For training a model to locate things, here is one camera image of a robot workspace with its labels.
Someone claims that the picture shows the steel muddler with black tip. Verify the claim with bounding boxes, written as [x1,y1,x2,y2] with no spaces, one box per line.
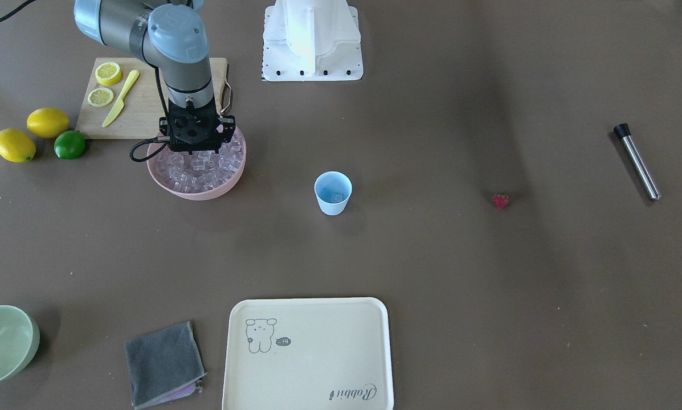
[613,124,661,202]

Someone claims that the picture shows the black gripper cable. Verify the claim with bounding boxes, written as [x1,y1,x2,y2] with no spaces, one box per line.
[129,68,173,163]

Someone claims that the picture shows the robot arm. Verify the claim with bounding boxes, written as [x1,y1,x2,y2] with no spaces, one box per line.
[74,1,236,153]

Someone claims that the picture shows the pink bowl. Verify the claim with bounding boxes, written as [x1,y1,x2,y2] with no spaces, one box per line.
[146,126,247,201]

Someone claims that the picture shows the light blue cup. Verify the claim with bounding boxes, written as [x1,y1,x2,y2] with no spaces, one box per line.
[313,171,352,216]

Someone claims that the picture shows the red strawberry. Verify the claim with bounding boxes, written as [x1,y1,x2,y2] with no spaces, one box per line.
[492,192,510,210]

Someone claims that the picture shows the clear ice cubes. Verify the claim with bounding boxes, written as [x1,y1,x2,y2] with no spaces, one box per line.
[156,130,244,193]

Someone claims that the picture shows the yellow lemon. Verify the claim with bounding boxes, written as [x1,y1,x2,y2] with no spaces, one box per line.
[26,107,70,138]
[0,128,36,163]

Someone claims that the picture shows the green bowl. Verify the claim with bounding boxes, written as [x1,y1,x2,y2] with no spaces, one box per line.
[0,305,40,382]

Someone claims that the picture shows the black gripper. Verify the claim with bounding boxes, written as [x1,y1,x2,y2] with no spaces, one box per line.
[160,98,236,153]

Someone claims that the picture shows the green lime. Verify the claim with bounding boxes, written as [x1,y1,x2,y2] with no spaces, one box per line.
[52,130,87,160]

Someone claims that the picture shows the grey folded cloth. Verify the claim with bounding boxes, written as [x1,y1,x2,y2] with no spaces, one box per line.
[125,321,206,409]

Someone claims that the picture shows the yellow plastic knife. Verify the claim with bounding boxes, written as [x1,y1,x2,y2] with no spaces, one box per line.
[101,69,140,128]

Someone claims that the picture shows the wooden cutting board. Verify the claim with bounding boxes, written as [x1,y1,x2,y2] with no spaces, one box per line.
[75,57,233,140]

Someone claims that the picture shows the cream rabbit tray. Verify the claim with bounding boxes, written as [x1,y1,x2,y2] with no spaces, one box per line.
[222,297,394,409]

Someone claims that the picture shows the lemon half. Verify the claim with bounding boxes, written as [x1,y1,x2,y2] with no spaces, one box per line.
[94,61,124,86]
[86,87,115,108]

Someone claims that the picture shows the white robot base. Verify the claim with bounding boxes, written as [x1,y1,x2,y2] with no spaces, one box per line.
[261,1,364,81]

